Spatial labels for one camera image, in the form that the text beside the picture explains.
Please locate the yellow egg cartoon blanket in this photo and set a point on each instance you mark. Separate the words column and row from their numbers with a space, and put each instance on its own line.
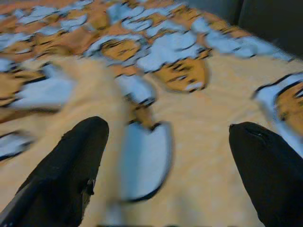
column 213, row 106

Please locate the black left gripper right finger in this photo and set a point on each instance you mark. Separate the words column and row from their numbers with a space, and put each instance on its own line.
column 272, row 177

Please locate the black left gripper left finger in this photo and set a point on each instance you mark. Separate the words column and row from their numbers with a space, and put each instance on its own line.
column 59, row 177

